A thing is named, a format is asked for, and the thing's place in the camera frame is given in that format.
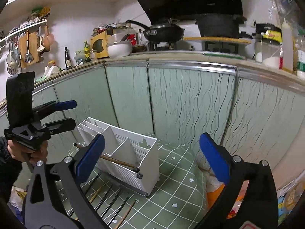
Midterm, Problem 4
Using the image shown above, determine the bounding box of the light wooden chopstick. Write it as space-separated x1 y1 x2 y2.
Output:
89 186 103 204

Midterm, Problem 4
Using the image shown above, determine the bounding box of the brown wooden chopstick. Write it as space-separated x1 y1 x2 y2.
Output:
81 155 143 179

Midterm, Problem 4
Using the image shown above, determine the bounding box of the black chopstick pair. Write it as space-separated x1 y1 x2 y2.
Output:
84 173 101 195

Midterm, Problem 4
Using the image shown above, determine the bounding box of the person left hand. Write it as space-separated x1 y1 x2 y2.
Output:
7 139 48 164

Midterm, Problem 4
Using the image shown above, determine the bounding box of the orange plastic bag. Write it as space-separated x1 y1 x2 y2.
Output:
207 181 249 219

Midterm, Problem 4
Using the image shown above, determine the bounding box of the hanging metal strainer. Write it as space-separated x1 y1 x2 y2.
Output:
7 40 19 76

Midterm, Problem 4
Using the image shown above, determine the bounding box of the dark sauce bottle on counter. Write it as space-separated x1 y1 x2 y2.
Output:
65 47 72 70

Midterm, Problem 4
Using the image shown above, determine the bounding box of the hanging wooden cutting board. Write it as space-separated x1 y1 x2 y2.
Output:
19 30 39 69

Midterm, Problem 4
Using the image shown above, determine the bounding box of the green bottle yellow label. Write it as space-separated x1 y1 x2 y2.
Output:
84 41 91 63

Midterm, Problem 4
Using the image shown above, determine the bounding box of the green checked tablecloth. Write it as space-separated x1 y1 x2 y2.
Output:
81 141 208 228

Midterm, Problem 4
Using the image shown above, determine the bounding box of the white plastic utensil holder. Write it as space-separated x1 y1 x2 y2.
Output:
77 117 160 196

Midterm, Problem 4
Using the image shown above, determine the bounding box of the yellow toy microwave box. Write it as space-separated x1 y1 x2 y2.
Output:
91 29 113 59

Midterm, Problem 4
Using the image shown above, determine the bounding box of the black wok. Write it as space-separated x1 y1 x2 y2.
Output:
126 20 185 43

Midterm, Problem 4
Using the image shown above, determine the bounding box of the clear jar with white powder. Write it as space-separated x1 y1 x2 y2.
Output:
254 41 281 70

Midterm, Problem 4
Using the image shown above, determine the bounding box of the green label white bottle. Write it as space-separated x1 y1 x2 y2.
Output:
295 30 305 80

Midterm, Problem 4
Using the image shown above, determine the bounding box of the wooden cutting board round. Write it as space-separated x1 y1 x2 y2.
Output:
183 37 252 44

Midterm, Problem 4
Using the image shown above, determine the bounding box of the white squeeze bottle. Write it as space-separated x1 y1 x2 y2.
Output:
281 19 294 73

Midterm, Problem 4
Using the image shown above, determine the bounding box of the black cooking pot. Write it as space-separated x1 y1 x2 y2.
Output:
196 14 247 38

